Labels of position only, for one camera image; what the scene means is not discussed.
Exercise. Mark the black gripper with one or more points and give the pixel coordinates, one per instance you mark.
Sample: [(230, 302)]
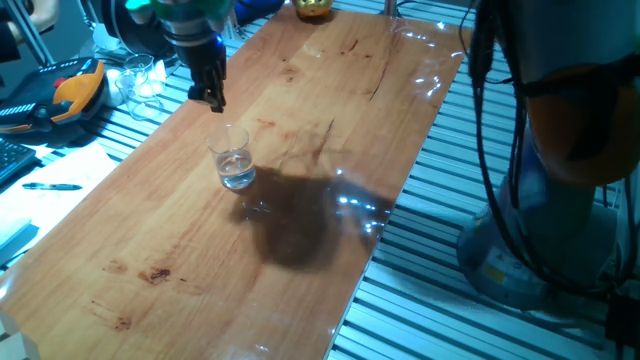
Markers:
[(202, 57)]

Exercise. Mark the clear glass stirring rod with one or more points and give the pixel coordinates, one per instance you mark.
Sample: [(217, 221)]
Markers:
[(227, 137)]

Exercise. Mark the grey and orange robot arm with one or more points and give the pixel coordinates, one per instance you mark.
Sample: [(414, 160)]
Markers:
[(565, 30)]

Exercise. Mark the person's bare forearm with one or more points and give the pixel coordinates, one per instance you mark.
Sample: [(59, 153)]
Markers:
[(45, 15)]

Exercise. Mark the large empty glass beaker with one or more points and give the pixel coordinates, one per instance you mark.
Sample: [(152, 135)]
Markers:
[(145, 107)]

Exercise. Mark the small empty glass beaker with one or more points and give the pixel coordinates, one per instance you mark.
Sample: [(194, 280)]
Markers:
[(140, 62)]

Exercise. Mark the glass beaker with water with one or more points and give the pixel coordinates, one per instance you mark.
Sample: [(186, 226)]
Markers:
[(237, 172)]

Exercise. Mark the glossy wooden board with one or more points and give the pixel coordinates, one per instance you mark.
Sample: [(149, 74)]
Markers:
[(300, 100)]

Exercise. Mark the blue cloth bag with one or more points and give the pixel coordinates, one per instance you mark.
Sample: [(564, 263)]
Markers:
[(257, 7)]

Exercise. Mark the black round device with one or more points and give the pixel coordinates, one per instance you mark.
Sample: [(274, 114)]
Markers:
[(130, 30)]

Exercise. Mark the black orange teach pendant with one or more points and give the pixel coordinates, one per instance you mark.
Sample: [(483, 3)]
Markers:
[(75, 95)]

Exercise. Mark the gold piggy bank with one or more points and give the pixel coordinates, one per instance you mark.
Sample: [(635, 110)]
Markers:
[(312, 7)]

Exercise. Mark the dark ballpoint pen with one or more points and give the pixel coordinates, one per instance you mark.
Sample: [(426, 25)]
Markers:
[(50, 186)]

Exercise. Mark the white paper sheet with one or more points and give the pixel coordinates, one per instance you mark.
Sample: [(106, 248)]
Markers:
[(60, 205)]

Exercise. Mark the black computer keyboard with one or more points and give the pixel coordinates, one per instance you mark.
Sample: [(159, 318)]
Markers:
[(12, 157)]

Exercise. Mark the white and blue notebook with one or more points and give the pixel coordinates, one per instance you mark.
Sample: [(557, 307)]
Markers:
[(15, 240)]

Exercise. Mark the grey metal frame post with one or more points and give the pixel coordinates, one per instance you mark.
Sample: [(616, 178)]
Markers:
[(30, 32)]

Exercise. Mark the aluminium frame post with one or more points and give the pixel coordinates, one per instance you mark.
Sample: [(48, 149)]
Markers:
[(390, 6)]

